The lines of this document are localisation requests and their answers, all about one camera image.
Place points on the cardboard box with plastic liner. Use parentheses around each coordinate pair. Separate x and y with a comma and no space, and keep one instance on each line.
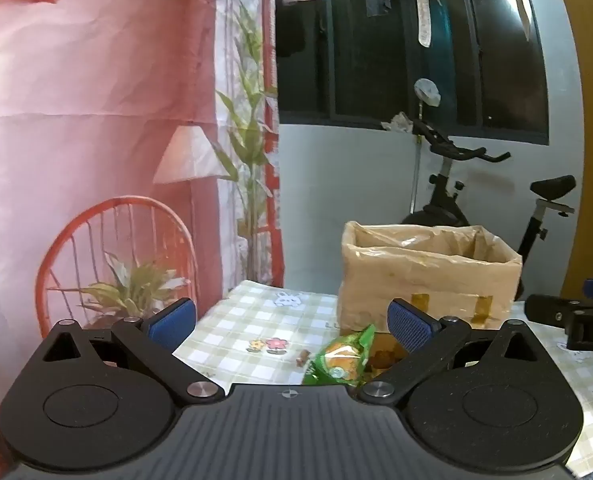
(426,285)

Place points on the checked floral tablecloth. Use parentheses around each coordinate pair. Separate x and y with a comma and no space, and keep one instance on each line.
(276,320)

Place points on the printed pink backdrop cloth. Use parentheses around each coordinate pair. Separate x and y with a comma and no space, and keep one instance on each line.
(101,135)

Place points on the brown yellow snack packet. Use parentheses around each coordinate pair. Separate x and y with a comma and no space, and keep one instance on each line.
(382,355)

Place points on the dark window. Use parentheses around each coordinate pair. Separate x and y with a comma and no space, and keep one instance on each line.
(376,75)

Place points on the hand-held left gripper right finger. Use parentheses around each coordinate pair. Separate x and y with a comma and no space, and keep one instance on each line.
(410,327)

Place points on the small brown snack piece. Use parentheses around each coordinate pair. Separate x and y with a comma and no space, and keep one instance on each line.
(303,357)

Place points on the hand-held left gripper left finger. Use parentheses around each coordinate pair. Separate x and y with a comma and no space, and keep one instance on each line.
(172,324)

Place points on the black exercise bike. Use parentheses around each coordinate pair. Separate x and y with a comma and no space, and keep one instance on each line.
(444,195)

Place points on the green snack packet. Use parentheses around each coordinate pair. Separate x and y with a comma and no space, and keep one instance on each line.
(337,360)

